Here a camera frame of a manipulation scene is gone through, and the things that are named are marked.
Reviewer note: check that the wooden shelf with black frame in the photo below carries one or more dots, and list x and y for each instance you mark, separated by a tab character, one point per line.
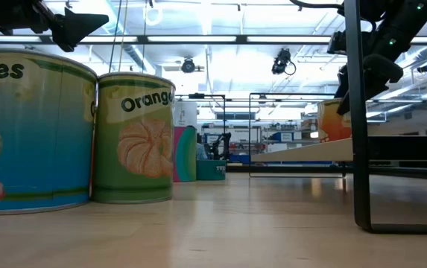
360	149

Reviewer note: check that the round black ceiling fixture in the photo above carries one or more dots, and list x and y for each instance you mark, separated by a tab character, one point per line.
188	66

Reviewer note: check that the green oranges can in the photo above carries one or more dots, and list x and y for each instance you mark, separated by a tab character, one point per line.
135	149

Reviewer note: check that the short teal tuna can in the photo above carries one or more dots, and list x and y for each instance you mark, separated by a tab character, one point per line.
209	171

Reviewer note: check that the small black ceiling fixture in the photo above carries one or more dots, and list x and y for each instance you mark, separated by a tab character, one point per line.
425	67

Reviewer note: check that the black overhead camera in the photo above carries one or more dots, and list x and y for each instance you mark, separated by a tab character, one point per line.
282	61

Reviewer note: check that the blue storage bin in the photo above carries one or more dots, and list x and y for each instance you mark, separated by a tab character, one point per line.
282	137

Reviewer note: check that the orange and cream dotted can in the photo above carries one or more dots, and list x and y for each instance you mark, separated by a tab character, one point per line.
330	123

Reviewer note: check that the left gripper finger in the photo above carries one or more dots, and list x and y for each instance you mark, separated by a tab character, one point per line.
75	28

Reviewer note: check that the black aluminium rig frame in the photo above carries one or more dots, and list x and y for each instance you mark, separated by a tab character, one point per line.
241	38

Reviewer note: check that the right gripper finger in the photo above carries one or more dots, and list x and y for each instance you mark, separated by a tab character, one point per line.
343	93

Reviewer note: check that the white cylinder container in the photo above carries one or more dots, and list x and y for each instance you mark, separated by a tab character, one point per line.
185	113

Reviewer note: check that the blue cherries can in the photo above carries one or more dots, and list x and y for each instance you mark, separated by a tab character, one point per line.
30	130

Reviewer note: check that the person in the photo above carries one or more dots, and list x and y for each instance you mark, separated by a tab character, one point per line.
201	152

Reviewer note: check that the pink and teal can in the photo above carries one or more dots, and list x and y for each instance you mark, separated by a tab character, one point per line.
187	156

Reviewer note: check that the thin black background frame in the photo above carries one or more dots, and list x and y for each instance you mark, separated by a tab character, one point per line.
197	96

